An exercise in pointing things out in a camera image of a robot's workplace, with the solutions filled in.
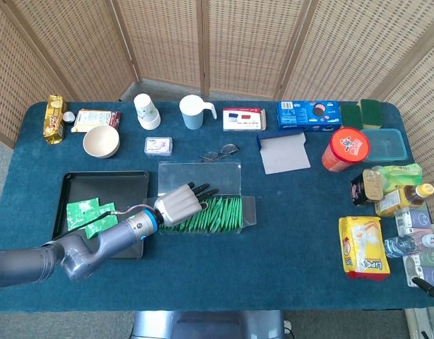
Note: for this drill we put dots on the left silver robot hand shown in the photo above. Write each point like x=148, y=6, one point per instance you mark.
x=178, y=206

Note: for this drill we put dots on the teal plastic food container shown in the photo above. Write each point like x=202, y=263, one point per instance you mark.
x=386, y=146

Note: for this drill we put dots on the row of green packets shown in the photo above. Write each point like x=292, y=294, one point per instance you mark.
x=220, y=215

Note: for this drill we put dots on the white and red snack pack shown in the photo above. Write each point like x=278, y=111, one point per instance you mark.
x=93, y=119

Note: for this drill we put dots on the clear box of green sachets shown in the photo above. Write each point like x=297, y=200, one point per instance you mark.
x=199, y=176

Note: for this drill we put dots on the yellow-capped bottle with yellow label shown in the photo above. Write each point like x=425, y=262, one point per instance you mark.
x=402, y=197

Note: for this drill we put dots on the stack of white paper cups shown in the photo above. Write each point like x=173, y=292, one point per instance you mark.
x=146, y=113

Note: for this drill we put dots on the bamboo folding screen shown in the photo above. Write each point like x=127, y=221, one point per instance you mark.
x=238, y=42

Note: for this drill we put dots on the gold biscuit pack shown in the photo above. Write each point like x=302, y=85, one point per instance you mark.
x=54, y=120

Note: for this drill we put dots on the black plastic tray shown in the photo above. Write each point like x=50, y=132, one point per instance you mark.
x=107, y=187

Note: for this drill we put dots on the beige bowl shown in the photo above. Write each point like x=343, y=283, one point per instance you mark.
x=101, y=143

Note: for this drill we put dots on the black can gold lid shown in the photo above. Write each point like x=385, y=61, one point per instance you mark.
x=365, y=189

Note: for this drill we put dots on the thin black eyeglasses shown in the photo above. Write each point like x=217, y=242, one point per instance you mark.
x=220, y=152

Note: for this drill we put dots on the small clear plastic case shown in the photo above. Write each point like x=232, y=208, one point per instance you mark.
x=158, y=146

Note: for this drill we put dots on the blue cookie box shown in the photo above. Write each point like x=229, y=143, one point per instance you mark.
x=302, y=116

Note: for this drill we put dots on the blue table cloth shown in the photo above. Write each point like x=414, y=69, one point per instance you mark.
x=238, y=268

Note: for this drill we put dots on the yellow snack bag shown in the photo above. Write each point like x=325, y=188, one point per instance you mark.
x=363, y=247

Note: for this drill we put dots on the small white round cap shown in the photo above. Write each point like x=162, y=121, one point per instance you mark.
x=68, y=117

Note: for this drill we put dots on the green and yellow sponge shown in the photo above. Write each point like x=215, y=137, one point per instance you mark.
x=351, y=116
x=372, y=113

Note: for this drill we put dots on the light green wipes pack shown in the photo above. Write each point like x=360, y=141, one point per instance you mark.
x=402, y=174

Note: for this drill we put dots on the white box red blue print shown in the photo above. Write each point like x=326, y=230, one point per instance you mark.
x=243, y=120

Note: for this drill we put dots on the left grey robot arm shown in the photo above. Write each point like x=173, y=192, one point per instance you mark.
x=79, y=254

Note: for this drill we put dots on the orange canister red lid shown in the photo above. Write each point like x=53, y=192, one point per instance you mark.
x=346, y=148

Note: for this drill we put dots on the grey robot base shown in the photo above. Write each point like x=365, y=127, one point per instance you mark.
x=210, y=325

